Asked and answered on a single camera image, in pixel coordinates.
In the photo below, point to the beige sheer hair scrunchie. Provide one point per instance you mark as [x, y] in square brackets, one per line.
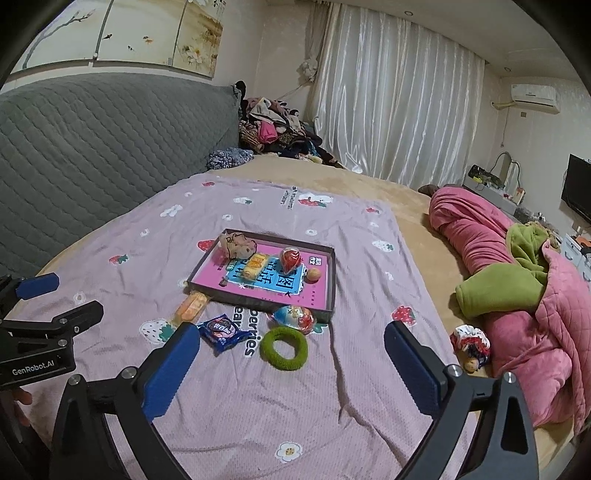
[238, 247]

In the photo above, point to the blue cookie packet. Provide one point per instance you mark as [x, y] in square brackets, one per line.
[217, 333]

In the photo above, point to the walnut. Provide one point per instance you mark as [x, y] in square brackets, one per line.
[314, 274]

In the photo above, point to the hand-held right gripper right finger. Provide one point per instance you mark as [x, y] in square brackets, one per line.
[413, 369]

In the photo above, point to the brown fuzzy cloth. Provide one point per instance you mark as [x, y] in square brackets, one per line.
[428, 188]

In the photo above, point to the white shiny curtain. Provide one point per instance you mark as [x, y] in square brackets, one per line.
[397, 101]

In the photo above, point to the green hair scrunchie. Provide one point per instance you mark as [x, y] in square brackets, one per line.
[270, 356]

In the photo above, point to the red surprise egg toy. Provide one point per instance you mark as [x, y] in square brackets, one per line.
[292, 259]

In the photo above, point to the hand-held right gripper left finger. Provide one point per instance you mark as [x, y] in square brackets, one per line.
[171, 369]

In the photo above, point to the pink quilt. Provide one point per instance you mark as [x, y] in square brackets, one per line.
[471, 230]

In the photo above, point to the white hanging ornament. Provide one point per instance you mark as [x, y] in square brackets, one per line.
[308, 69]

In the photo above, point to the grey quilted headboard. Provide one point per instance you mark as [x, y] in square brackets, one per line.
[92, 152]

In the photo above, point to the blue patterned cloth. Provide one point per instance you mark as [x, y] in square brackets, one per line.
[228, 159]

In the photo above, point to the pink book with blue label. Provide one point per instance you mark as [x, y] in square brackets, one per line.
[207, 273]

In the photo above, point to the grey dresser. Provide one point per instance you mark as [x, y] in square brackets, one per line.
[489, 191]

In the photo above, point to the floral wall painting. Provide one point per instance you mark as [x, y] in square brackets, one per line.
[138, 32]

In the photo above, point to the dark shallow cardboard box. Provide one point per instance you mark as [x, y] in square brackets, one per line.
[254, 304]

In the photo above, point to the white air conditioner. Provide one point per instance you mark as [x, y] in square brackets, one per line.
[535, 97]

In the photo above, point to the black television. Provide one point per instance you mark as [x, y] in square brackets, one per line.
[577, 189]

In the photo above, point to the orange snack cake packet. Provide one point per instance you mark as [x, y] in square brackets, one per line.
[191, 308]

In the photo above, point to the pink strawberry printed blanket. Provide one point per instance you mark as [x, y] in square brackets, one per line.
[323, 406]

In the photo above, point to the white arched mirror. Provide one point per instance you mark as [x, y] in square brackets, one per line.
[512, 173]

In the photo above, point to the pile of clothes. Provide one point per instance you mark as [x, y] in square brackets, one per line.
[277, 129]

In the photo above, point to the blue surprise egg toy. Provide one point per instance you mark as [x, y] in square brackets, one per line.
[293, 318]

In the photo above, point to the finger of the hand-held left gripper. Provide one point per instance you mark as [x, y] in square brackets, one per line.
[78, 316]
[39, 285]

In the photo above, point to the person's left hand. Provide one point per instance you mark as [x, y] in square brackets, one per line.
[21, 401]

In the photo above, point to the red and white doll toy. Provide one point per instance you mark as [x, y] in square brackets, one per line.
[471, 344]

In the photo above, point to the yellow snack cake packet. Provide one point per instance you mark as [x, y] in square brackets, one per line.
[255, 265]

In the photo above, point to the green fleece blanket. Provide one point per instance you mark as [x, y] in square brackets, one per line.
[498, 286]

